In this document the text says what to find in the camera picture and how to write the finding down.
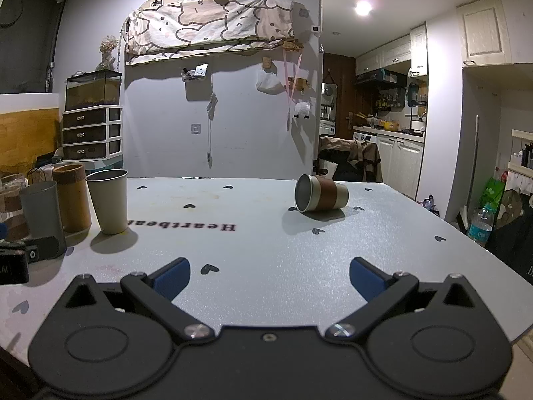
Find glass fish tank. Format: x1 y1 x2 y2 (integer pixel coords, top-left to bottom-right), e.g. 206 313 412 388
64 69 123 111

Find white shelf with bottles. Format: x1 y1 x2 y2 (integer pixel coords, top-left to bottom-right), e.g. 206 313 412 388
506 129 533 194

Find bear-print cloth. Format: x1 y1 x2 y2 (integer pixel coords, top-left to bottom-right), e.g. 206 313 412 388
124 0 297 66

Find green shopping bag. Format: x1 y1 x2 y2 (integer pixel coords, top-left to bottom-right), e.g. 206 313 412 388
480 177 509 217

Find white upper kitchen cabinets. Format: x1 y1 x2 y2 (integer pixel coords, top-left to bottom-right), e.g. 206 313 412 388
355 23 429 78

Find white hanging bag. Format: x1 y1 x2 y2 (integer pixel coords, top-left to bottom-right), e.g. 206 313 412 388
255 69 284 94

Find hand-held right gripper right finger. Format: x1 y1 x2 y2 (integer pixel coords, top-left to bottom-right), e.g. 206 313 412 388
325 257 479 344

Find chair with draped jacket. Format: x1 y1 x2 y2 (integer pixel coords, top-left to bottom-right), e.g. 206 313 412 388
317 135 382 183

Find beige metal cup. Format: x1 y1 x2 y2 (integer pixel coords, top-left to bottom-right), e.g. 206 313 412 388
85 169 130 235

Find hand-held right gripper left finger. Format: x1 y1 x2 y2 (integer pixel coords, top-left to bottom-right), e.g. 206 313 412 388
62 257 217 344

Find mop pole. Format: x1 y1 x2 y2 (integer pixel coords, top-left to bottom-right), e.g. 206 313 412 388
461 115 480 234

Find grey heart-print tablecloth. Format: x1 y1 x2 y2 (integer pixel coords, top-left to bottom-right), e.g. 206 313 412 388
0 177 533 348

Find black bag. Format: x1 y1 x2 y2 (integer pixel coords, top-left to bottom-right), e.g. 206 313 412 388
485 189 533 286

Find dark curtain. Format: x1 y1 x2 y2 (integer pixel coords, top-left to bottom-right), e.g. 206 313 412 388
0 0 69 94

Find vase of dried flowers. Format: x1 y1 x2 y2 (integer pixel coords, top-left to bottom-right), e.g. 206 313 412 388
96 35 119 71

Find clear glass jar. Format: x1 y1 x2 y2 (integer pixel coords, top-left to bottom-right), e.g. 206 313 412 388
0 174 31 242

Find brown wooden door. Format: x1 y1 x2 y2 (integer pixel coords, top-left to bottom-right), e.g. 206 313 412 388
322 53 357 139

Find white tall wall cabinet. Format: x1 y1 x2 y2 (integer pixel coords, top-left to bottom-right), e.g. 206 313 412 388
456 0 514 67

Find clear wall-mounted holder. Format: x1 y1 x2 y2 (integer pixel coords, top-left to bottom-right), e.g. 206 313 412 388
181 63 209 82

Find white kitchen cabinets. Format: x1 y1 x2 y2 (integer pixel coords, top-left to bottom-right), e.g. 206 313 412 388
355 23 429 78
375 133 425 201

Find steel cup with brown sleeve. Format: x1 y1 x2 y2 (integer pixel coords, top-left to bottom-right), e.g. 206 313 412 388
294 174 349 213

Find brown cylindrical cup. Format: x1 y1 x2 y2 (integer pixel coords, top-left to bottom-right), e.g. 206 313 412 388
52 164 92 233

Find clear water bottle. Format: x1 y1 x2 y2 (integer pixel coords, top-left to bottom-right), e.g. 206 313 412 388
467 205 495 247

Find white plastic drawer unit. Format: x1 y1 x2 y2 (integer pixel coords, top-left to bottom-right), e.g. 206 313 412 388
62 106 124 160

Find white hanging cable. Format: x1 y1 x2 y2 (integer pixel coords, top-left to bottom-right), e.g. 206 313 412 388
206 94 219 168

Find grey plastic cup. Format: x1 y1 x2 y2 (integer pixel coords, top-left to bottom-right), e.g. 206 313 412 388
19 181 67 259

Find white lower kitchen cabinets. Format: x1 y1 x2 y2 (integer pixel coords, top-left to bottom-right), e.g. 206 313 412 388
375 133 425 201

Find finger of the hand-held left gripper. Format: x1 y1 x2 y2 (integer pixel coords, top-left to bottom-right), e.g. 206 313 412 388
0 223 59 264

